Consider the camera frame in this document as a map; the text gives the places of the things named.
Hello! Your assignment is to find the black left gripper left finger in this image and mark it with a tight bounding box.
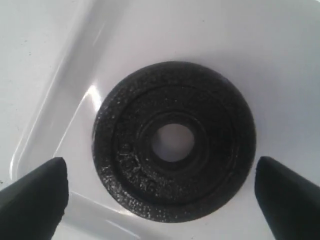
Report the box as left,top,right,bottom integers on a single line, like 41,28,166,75
0,157,69,240

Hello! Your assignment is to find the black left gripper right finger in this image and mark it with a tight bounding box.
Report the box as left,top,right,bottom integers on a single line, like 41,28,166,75
254,156,320,240

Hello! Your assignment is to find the black weight plate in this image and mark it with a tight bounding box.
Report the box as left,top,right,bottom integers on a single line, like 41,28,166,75
92,61,256,223

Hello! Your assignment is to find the white rectangular tray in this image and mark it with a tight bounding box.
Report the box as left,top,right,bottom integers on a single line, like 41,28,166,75
10,0,320,240

